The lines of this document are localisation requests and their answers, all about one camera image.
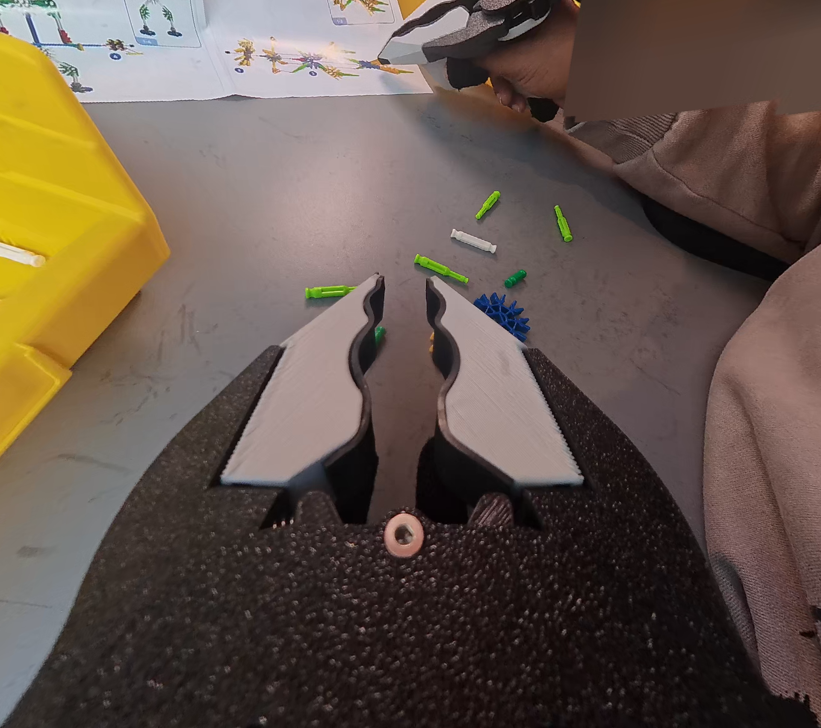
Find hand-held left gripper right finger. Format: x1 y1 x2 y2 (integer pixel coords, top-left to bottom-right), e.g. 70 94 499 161
425 276 586 490

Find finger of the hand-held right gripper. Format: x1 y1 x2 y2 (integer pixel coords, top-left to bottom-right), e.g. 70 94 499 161
377 8 473 68
391 0 486 42

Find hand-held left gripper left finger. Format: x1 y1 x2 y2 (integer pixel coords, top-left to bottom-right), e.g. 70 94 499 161
220 272 387 491

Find blue snowflake connector piece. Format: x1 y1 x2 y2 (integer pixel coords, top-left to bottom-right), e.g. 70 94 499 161
473 292 531 343

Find person's right forearm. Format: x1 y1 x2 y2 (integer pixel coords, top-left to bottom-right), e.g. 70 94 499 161
564 102 821 265

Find person's right hand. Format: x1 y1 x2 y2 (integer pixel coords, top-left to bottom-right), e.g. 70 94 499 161
485 0 579 113

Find printed instruction sheet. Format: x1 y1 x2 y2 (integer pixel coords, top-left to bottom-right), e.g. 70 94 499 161
0 0 435 103

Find white plastic rod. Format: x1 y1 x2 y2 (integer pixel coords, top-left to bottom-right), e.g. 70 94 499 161
450 228 499 255

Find person's beige hoodie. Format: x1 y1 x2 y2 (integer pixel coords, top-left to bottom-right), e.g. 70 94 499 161
702 260 821 703

